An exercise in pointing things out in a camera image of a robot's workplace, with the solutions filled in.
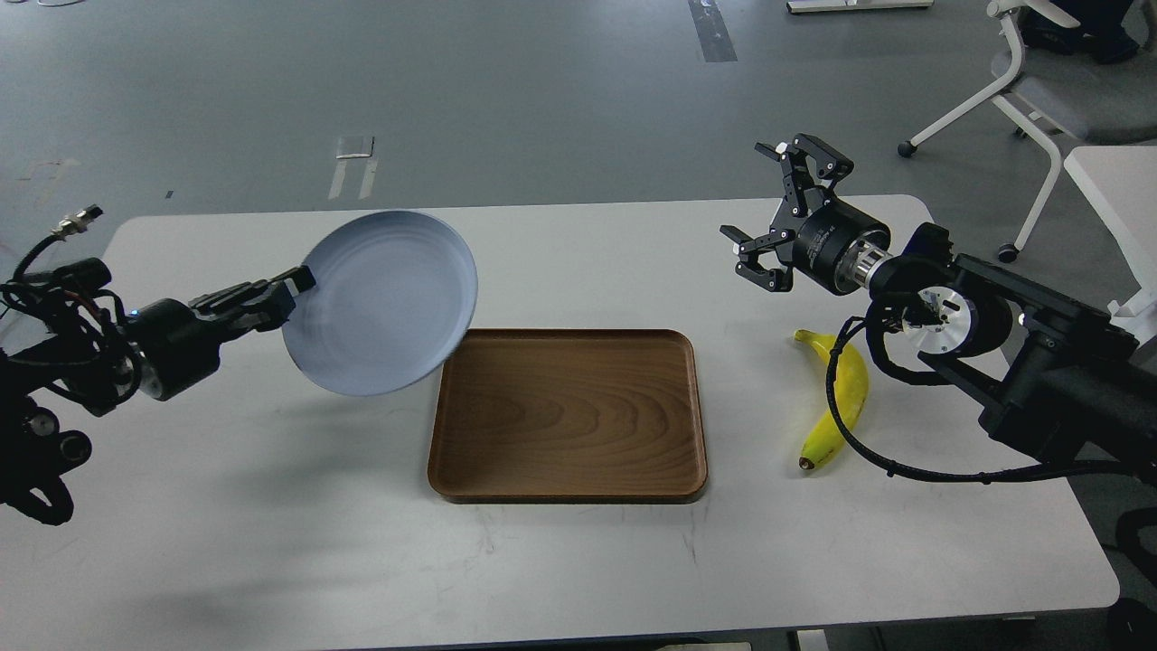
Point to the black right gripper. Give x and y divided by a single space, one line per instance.
812 232

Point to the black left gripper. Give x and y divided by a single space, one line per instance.
180 350

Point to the blue round plate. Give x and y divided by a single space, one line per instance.
393 297

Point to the yellow banana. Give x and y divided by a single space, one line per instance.
851 389

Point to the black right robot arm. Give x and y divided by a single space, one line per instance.
1053 376

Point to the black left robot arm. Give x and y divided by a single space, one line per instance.
98 355

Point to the brown wooden tray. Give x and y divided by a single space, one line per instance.
574 416

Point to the white grey office chair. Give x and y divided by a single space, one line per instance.
1098 105

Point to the white side table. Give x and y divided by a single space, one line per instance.
1120 183

